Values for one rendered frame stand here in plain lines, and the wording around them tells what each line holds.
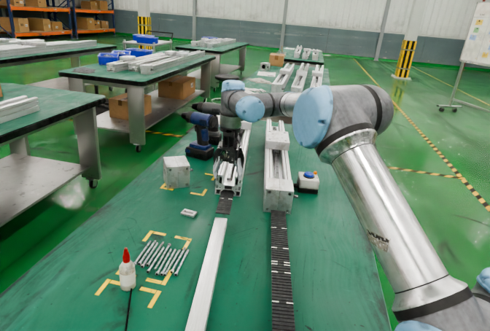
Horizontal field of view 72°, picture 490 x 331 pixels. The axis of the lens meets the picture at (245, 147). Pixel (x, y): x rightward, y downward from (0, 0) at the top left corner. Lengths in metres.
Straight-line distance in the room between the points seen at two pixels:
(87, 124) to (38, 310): 2.01
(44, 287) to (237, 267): 0.49
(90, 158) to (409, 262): 2.61
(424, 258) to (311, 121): 0.28
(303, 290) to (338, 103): 0.53
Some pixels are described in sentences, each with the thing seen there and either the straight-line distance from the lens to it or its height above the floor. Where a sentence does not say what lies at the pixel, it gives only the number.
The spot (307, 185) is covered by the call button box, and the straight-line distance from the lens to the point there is 1.39.
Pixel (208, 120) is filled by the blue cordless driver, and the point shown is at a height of 0.98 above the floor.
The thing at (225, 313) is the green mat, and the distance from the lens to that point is 0.89.
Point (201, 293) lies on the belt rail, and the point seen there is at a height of 0.81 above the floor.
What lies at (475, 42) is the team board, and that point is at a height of 1.29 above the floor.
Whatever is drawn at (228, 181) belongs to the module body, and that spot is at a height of 0.82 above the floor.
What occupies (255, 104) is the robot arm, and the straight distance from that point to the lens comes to 0.97.
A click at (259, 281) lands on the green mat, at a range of 0.97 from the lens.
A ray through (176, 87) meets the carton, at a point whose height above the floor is 0.38.
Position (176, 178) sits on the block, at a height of 0.82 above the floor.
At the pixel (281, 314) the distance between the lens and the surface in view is 0.86.
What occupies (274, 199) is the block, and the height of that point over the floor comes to 0.84.
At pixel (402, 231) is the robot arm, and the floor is 1.15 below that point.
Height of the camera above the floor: 1.44
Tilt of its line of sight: 22 degrees down
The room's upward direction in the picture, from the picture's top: 5 degrees clockwise
